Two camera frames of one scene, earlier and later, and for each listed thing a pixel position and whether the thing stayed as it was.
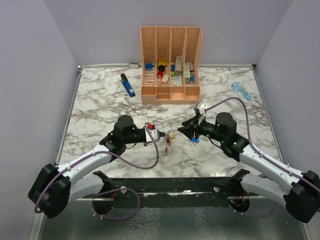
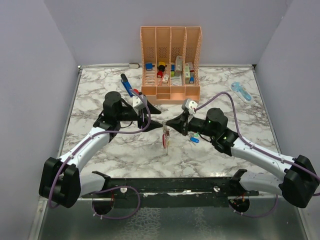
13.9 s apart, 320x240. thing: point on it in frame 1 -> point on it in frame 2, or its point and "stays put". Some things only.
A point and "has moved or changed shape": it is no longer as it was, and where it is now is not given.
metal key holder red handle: x=168 y=141 has moved or changed shape
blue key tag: x=194 y=139 stays put
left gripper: x=162 y=134 -> x=140 y=117
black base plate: x=203 y=192 stays put
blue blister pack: x=240 y=90 stays put
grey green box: x=178 y=66 stays put
